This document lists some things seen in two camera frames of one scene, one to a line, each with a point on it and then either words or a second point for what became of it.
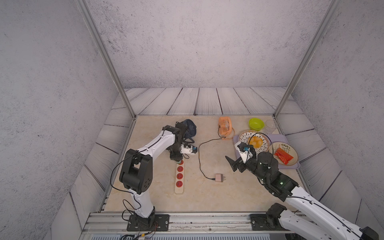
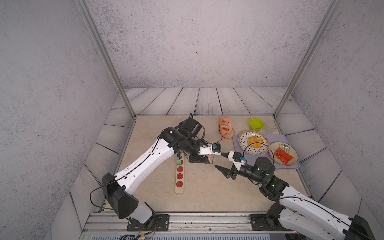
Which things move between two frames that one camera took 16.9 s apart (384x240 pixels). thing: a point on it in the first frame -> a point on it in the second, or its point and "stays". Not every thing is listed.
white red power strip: [179, 177] stays
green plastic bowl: [256, 124] stays
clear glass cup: [270, 125] stays
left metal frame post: [88, 15] stays
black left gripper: [176, 157] -> [199, 158]
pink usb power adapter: [219, 177] -> [210, 158]
